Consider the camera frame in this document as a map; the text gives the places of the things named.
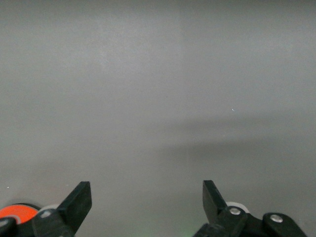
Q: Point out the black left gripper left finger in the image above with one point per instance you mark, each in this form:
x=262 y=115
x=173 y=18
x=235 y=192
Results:
x=74 y=209

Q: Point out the orange can with grey lid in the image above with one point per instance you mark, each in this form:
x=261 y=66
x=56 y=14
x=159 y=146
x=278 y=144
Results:
x=17 y=212

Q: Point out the dark grey table mat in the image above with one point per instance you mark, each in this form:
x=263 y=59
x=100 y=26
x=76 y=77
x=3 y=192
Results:
x=158 y=86

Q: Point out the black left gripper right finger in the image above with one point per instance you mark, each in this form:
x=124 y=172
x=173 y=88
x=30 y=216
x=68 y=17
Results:
x=212 y=205

